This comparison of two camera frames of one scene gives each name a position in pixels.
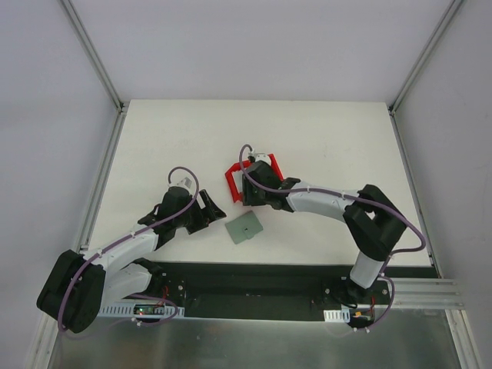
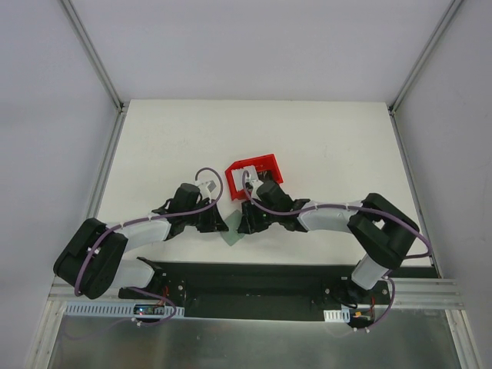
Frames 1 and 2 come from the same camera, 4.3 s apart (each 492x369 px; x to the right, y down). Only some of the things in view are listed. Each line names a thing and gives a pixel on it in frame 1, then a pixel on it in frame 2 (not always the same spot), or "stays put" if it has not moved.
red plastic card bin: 237,196 stays put
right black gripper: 250,188 -> 250,218
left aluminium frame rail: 47,337 stays put
